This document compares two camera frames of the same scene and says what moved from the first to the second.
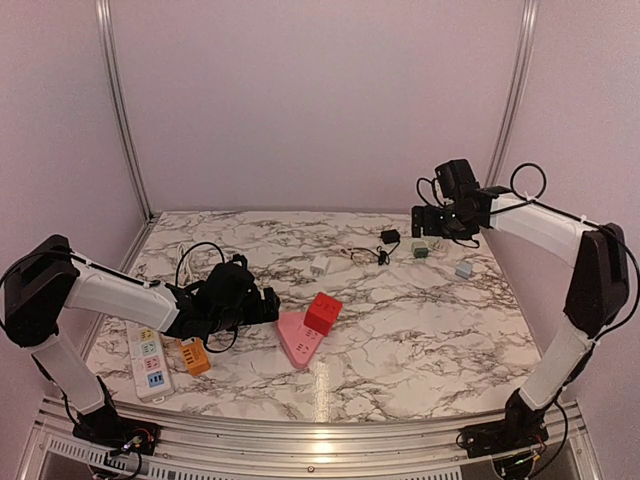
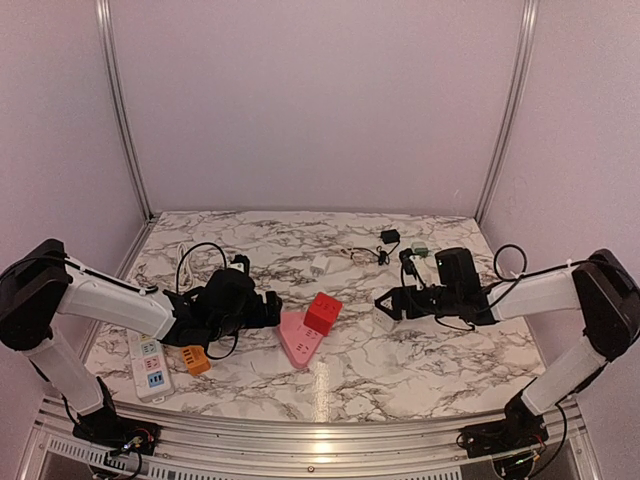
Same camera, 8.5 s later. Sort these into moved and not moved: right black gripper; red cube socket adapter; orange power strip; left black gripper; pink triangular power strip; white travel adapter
Moved: white travel adapter; right black gripper
Not moved: left black gripper; pink triangular power strip; red cube socket adapter; orange power strip
